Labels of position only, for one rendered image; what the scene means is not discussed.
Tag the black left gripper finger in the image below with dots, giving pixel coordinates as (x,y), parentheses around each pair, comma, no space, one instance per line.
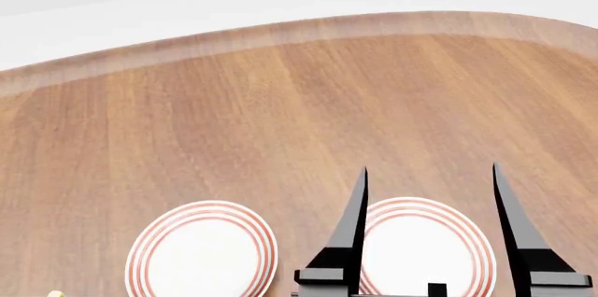
(348,241)

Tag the white mug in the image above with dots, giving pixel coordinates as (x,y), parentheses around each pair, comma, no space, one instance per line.
(56,294)

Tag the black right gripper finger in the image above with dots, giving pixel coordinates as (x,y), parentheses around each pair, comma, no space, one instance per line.
(518,234)

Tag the white plate with red rings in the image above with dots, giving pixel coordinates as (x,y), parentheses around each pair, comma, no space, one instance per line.
(201,258)
(416,251)

